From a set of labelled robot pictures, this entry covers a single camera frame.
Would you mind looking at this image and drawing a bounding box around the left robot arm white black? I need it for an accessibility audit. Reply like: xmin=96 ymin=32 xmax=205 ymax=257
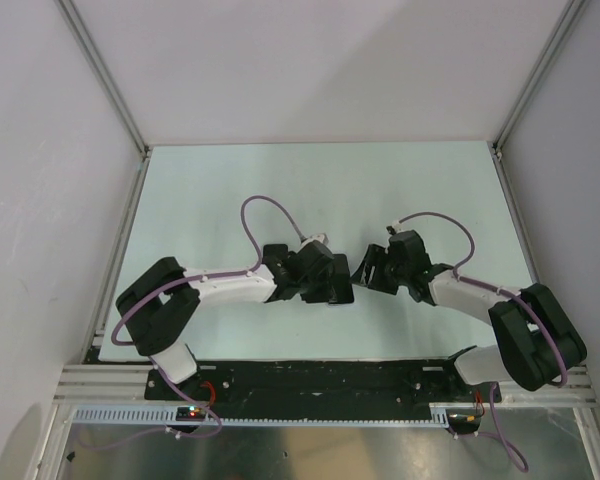
xmin=115 ymin=239 xmax=354 ymax=399

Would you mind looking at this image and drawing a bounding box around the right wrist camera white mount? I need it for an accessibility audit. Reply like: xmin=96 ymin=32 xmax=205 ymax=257
xmin=386 ymin=222 xmax=404 ymax=235

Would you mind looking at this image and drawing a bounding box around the aluminium frame rail front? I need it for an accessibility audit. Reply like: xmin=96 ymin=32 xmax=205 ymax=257
xmin=54 ymin=364 xmax=598 ymax=408

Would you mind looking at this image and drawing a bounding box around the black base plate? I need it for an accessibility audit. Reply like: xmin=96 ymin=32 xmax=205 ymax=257
xmin=144 ymin=359 xmax=501 ymax=422

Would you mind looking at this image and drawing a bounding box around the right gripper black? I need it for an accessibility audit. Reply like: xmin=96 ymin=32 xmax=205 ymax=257
xmin=349 ymin=244 xmax=409 ymax=296

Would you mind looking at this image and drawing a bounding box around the purple phone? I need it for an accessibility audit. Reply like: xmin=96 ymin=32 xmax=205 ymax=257
xmin=328 ymin=301 xmax=355 ymax=307

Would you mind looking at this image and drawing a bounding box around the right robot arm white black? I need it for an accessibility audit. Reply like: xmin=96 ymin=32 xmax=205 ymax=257
xmin=351 ymin=230 xmax=587 ymax=401

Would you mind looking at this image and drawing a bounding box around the white slotted cable duct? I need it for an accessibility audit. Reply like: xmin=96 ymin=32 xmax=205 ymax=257
xmin=73 ymin=405 xmax=477 ymax=428

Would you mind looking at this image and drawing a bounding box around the aluminium corner post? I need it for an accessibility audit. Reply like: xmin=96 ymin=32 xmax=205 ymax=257
xmin=491 ymin=0 xmax=590 ymax=159
xmin=54 ymin=0 xmax=150 ymax=160

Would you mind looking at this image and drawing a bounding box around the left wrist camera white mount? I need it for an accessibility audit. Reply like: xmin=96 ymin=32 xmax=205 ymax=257
xmin=303 ymin=233 xmax=329 ymax=246

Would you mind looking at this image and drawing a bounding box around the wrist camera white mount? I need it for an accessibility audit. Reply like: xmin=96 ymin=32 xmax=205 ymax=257
xmin=303 ymin=233 xmax=329 ymax=246
xmin=386 ymin=222 xmax=404 ymax=235

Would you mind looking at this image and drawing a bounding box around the left aluminium corner post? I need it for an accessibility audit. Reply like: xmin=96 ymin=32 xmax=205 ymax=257
xmin=54 ymin=0 xmax=150 ymax=160

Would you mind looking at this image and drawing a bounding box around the teal phone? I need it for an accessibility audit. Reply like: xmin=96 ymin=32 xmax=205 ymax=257
xmin=328 ymin=254 xmax=354 ymax=303

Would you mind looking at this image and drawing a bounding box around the right aluminium corner post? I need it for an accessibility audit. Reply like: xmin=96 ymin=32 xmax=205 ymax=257
xmin=491 ymin=0 xmax=590 ymax=159

